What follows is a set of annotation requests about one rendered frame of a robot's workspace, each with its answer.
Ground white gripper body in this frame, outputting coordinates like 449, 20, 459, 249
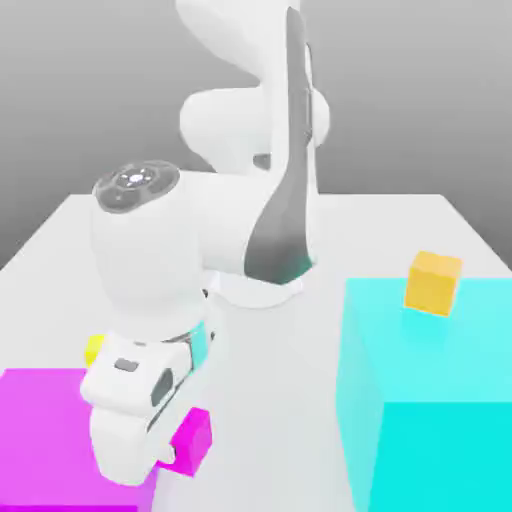
89, 376, 194, 488

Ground small magenta cube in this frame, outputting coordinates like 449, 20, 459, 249
154, 406, 214, 478

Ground small yellow cube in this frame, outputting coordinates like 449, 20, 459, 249
84, 334, 106, 368

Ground small orange cube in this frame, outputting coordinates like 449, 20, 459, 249
403, 250, 465, 318

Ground large magenta box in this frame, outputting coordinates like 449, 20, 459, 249
0, 367, 162, 512

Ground large cyan box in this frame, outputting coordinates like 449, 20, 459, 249
334, 277, 512, 512

